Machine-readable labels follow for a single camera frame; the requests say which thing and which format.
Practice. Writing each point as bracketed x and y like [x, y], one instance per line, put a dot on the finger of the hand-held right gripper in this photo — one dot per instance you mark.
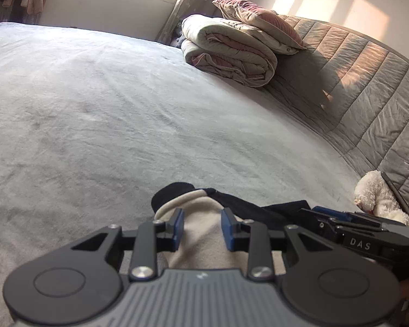
[337, 215]
[322, 226]

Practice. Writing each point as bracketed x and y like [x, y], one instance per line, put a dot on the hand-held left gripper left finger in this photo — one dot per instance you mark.
[179, 226]

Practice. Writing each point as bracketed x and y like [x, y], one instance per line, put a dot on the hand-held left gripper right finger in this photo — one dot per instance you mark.
[226, 231]

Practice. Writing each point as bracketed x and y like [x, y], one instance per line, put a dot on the cream dog print sweatshirt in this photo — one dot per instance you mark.
[201, 224]

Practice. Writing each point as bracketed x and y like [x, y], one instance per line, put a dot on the white plush toy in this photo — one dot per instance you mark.
[375, 194]

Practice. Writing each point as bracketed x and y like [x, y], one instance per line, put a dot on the grey bed sheet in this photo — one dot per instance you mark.
[122, 109]

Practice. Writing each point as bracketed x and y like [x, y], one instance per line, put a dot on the grey quilted headboard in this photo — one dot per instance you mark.
[361, 85]

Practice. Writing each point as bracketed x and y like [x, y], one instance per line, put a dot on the folded pale quilt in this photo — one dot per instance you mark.
[231, 54]

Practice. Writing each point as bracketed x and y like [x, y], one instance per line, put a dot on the dark cloth bundle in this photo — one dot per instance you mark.
[177, 37]

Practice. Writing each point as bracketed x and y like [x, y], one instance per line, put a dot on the pink pillow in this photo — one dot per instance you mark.
[259, 17]

